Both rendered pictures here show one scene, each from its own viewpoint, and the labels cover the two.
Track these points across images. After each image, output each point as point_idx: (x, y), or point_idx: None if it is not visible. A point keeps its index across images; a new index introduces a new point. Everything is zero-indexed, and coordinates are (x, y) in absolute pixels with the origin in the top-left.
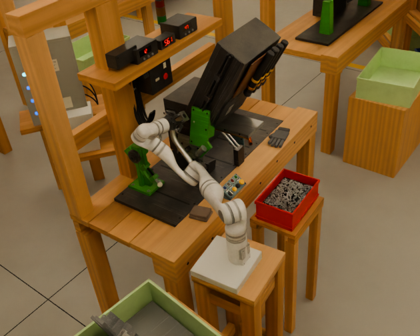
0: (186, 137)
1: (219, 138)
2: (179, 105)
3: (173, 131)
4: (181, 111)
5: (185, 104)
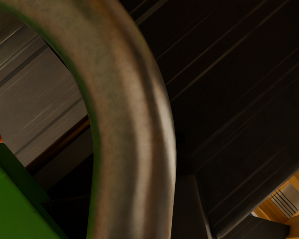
0: None
1: (42, 48)
2: (279, 159)
3: (63, 52)
4: (229, 128)
5: (249, 212)
